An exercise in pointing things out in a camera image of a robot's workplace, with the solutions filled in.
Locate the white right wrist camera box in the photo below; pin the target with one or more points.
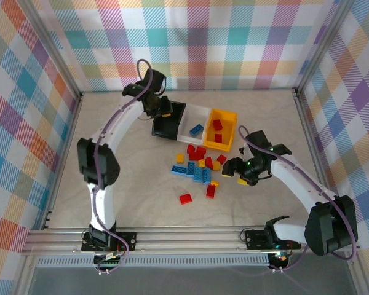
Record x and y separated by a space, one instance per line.
244 152

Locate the small yellow lego brick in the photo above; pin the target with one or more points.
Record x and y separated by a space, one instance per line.
202 163
214 183

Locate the aluminium table edge rail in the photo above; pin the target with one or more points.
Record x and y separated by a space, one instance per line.
69 129
306 123

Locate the aluminium frame post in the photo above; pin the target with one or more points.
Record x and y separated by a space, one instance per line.
321 46
51 46

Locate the white plastic bin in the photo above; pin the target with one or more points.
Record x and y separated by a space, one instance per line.
190 118

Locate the blue lego brick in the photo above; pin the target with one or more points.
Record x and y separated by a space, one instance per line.
206 176
199 174
191 169
180 170
196 129

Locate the yellow plastic bin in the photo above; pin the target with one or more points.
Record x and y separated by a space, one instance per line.
230 129

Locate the aluminium frame leg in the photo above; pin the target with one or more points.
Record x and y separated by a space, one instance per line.
26 276
356 276

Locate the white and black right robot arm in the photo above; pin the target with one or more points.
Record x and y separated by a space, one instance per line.
298 184

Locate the wide aluminium mounting rail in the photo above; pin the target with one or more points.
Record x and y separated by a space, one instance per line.
187 239

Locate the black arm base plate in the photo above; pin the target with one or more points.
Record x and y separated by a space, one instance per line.
133 238
255 239

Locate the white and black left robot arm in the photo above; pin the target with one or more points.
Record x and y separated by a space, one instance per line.
101 202

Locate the black plastic bin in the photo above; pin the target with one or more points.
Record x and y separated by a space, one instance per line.
167 127

